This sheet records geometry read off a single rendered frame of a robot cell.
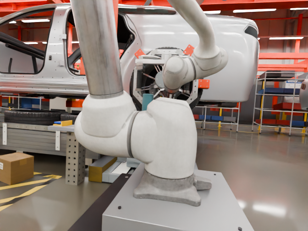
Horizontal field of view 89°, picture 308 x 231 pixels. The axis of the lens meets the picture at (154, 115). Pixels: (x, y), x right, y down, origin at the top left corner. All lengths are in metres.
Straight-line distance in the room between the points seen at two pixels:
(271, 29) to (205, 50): 12.36
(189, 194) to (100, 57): 0.42
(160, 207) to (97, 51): 0.42
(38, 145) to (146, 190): 1.60
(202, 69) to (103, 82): 0.42
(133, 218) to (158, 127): 0.22
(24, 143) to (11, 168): 0.50
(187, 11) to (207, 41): 0.15
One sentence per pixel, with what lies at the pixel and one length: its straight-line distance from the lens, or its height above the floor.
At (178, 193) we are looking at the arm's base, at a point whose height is 0.41.
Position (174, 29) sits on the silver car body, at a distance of 2.01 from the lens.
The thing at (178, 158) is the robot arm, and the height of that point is 0.51.
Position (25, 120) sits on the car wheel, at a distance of 2.23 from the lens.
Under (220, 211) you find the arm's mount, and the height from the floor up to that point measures 0.39.
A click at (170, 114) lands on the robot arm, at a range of 0.42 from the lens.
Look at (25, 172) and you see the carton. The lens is 1.68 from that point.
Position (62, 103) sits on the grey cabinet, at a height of 0.58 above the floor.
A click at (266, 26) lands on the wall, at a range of 12.99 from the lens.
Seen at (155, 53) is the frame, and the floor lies 1.08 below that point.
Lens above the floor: 0.64
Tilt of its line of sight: 3 degrees down
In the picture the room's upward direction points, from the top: 3 degrees clockwise
